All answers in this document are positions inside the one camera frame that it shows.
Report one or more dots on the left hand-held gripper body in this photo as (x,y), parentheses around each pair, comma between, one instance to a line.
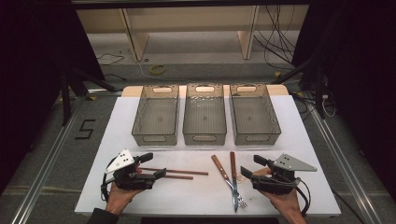
(124,174)

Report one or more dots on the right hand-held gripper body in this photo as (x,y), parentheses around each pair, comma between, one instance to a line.
(280,182)

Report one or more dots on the clear grey plastic bin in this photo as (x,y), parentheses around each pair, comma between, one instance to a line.
(157,116)
(252,118)
(205,118)

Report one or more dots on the person's right hand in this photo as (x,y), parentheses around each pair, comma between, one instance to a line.
(286,203)

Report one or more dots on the person's left hand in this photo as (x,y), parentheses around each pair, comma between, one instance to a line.
(120,199)

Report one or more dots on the white table board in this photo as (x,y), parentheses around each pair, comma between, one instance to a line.
(193,193)

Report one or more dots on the pale wooden table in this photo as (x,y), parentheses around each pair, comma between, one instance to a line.
(130,91)

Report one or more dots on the yellow tape roll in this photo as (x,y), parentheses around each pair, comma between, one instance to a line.
(150,69)

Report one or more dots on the black metal stand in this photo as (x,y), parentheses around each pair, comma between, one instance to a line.
(320,93)
(65,99)

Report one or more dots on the black curtain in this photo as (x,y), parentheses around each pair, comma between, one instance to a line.
(358,62)
(31,62)

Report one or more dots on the pale wooden desk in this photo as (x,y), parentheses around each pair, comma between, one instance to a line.
(186,18)

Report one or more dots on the long aluminium rail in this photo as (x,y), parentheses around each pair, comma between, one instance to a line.
(341,161)
(49,161)

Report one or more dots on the short aluminium rail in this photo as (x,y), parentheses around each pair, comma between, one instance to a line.
(102,91)

